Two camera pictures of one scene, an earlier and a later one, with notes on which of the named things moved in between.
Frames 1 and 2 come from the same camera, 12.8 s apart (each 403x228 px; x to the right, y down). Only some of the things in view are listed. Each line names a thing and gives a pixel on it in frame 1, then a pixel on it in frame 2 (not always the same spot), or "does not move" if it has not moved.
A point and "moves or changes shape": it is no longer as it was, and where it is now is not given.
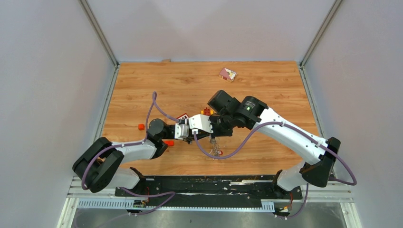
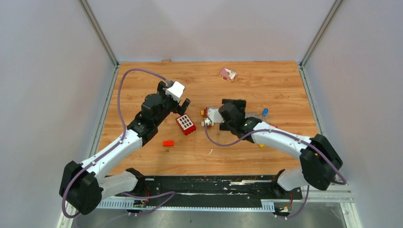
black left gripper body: [169, 136] → [172, 104]
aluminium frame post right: [333, 10] does not move
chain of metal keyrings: [215, 148] moves or changes shape
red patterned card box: [227, 74] does not move
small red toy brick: [169, 143] does not move
